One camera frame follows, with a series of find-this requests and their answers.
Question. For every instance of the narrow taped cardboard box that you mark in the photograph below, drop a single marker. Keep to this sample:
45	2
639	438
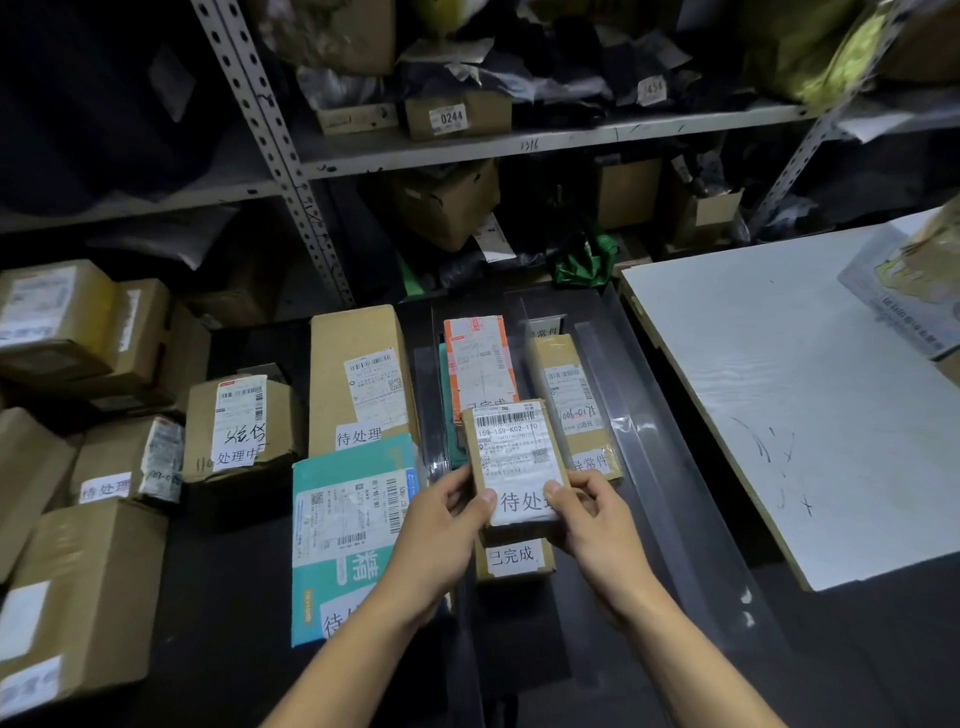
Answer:
570	375

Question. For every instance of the plain cardboard box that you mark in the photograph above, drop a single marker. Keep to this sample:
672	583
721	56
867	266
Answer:
26	480

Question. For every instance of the person's right hand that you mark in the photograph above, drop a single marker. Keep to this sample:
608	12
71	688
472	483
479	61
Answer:
607	547

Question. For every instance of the person's left forearm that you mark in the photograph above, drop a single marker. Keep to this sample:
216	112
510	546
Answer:
360	667

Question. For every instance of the pile of black plastic bags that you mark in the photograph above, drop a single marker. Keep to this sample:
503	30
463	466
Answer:
570	60

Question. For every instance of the white labelled envelope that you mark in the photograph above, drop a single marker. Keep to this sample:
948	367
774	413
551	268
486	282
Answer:
493	238

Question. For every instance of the teal and white parcel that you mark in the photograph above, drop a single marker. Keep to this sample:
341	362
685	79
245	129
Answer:
337	540

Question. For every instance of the square cardboard box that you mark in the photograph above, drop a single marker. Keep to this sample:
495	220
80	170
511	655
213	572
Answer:
628	193

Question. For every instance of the flat cardboard parcel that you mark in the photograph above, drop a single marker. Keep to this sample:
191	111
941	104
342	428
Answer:
517	559

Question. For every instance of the person's left thumb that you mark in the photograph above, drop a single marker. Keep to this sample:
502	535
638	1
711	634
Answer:
478	502

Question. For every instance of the clear plastic tray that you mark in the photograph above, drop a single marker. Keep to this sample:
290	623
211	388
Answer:
645	450

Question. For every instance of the large cardboard box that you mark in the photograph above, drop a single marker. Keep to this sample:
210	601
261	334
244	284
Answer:
82	585

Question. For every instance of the cardboard box with small label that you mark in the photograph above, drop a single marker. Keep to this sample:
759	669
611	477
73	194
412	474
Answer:
457	116

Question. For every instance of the person's right thumb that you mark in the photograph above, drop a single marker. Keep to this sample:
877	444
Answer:
564	504

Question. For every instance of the grey plastic mailer bag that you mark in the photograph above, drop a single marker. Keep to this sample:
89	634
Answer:
900	292

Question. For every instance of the orange-edged white label parcel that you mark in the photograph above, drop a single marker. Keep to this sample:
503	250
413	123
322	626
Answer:
480	360

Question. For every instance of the open cardboard box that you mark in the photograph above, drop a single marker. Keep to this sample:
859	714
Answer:
705	217

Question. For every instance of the small white-labelled cardboard parcel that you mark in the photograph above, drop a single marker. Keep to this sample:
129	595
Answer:
514	450

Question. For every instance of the cardboard box with handwritten label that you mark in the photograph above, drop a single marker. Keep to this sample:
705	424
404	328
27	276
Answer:
240	427

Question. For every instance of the cardboard box with faded label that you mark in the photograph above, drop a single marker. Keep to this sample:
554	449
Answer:
52	315

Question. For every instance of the cardboard box with wrinkled label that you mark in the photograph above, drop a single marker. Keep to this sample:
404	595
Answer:
120	457

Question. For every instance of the person's right forearm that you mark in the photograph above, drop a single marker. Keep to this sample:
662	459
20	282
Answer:
690	667

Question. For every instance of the tall cardboard box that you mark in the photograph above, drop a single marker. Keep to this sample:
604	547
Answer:
352	352

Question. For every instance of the green plastic bag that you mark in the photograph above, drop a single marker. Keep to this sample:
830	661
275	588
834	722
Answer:
589	262

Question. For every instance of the grey metal shelf rack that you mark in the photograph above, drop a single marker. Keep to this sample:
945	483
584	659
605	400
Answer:
277	142

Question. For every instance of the low cardboard box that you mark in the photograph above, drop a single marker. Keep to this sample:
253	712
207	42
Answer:
356	120

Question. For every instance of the person's left hand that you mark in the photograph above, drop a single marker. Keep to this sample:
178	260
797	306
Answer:
427	547

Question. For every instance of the dented cardboard box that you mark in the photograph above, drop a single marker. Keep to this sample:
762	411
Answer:
446	206

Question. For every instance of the cardboard box with side label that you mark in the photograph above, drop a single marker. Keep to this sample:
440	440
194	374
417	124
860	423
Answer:
142	330

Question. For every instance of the yellow plastic bag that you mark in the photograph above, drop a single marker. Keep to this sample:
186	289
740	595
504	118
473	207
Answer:
810	45

